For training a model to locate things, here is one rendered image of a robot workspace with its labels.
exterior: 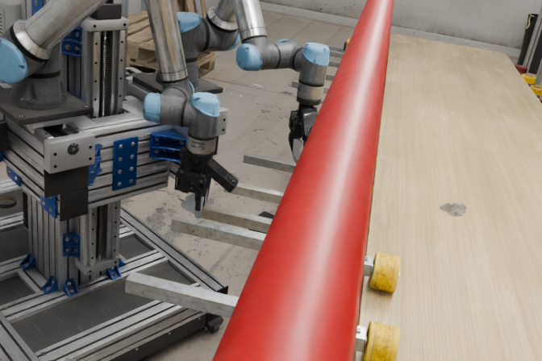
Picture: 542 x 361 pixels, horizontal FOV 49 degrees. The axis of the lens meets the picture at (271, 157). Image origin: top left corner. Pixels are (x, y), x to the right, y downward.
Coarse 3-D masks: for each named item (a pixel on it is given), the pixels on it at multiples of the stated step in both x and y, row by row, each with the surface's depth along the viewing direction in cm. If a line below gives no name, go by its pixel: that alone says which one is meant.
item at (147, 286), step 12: (132, 276) 115; (144, 276) 116; (132, 288) 115; (144, 288) 114; (156, 288) 113; (168, 288) 113; (180, 288) 114; (192, 288) 114; (156, 300) 114; (168, 300) 114; (180, 300) 113; (192, 300) 113; (204, 300) 112; (216, 300) 112; (228, 300) 113; (216, 312) 113; (228, 312) 112; (360, 336) 108; (360, 348) 109
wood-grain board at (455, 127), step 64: (448, 64) 351; (512, 64) 376; (384, 128) 232; (448, 128) 243; (512, 128) 255; (384, 192) 180; (448, 192) 186; (512, 192) 193; (448, 256) 150; (512, 256) 154; (384, 320) 123; (448, 320) 126; (512, 320) 129
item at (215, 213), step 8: (208, 208) 164; (216, 208) 165; (208, 216) 164; (216, 216) 163; (224, 216) 163; (232, 216) 162; (240, 216) 163; (248, 216) 163; (256, 216) 164; (232, 224) 163; (240, 224) 163; (248, 224) 162; (256, 224) 162; (264, 224) 161
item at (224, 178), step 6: (204, 162) 157; (210, 162) 159; (216, 162) 161; (204, 168) 158; (210, 168) 158; (216, 168) 159; (222, 168) 161; (210, 174) 159; (216, 174) 158; (222, 174) 159; (228, 174) 161; (216, 180) 159; (222, 180) 159; (228, 180) 159; (234, 180) 160; (222, 186) 160; (228, 186) 159; (234, 186) 159
